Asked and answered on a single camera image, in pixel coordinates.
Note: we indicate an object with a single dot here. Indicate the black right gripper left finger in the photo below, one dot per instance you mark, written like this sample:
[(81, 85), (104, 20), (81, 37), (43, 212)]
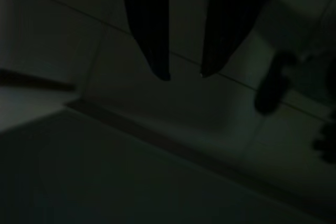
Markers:
[(149, 24)]

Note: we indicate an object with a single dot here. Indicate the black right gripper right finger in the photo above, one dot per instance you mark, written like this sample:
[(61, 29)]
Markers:
[(231, 19)]

